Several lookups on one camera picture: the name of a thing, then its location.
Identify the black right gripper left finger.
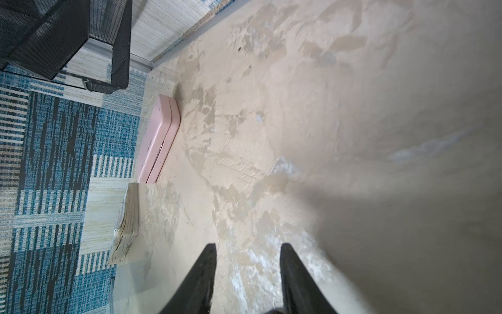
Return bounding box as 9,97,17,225
160,243,217,313

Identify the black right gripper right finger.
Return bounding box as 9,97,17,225
280,243,337,314

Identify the colourful paperback book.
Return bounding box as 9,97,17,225
108,183,140,266

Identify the pink pencil case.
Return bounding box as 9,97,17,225
137,95,181,184

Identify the black mesh shelf rack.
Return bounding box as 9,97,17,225
1,0,133,94

